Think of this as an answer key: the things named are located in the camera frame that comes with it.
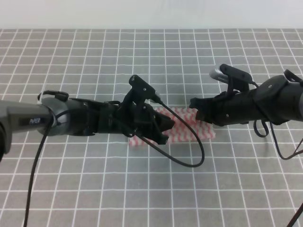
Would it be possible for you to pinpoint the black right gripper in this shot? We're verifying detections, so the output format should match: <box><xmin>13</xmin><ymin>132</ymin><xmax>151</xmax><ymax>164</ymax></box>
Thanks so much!
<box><xmin>189</xmin><ymin>90</ymin><xmax>267</xmax><ymax>126</ymax></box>

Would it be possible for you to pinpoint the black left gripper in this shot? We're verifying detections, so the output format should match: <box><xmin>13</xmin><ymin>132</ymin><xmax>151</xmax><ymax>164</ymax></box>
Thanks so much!
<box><xmin>93</xmin><ymin>101</ymin><xmax>175</xmax><ymax>145</ymax></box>

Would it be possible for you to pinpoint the pink white wavy striped towel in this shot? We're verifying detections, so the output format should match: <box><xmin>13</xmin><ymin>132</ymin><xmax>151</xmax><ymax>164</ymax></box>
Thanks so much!
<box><xmin>128</xmin><ymin>106</ymin><xmax>216</xmax><ymax>148</ymax></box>

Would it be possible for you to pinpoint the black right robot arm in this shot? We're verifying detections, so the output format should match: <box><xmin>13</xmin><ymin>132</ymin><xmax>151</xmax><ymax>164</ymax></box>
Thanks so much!
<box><xmin>189</xmin><ymin>66</ymin><xmax>303</xmax><ymax>126</ymax></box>

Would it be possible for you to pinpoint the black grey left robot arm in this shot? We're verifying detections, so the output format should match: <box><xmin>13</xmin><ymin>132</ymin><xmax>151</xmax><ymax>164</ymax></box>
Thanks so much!
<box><xmin>0</xmin><ymin>90</ymin><xmax>175</xmax><ymax>156</ymax></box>

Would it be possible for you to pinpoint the grey grid tablecloth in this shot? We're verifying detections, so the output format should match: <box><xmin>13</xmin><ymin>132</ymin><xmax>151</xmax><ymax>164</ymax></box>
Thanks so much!
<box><xmin>0</xmin><ymin>29</ymin><xmax>303</xmax><ymax>227</ymax></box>

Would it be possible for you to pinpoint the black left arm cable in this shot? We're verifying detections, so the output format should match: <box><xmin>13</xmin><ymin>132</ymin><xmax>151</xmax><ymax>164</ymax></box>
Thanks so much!
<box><xmin>24</xmin><ymin>94</ymin><xmax>205</xmax><ymax>227</ymax></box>

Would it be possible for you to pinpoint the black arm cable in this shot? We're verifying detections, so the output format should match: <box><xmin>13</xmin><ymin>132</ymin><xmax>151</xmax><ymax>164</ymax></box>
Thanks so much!
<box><xmin>24</xmin><ymin>94</ymin><xmax>205</xmax><ymax>227</ymax></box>
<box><xmin>248</xmin><ymin>81</ymin><xmax>303</xmax><ymax>227</ymax></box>

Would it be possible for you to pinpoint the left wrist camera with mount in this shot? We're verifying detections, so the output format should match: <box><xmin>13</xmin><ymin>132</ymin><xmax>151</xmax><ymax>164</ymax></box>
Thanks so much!
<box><xmin>122</xmin><ymin>75</ymin><xmax>161</xmax><ymax>110</ymax></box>

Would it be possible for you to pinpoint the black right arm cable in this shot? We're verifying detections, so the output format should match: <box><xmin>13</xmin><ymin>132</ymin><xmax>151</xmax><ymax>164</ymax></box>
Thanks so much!
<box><xmin>248</xmin><ymin>81</ymin><xmax>303</xmax><ymax>227</ymax></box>

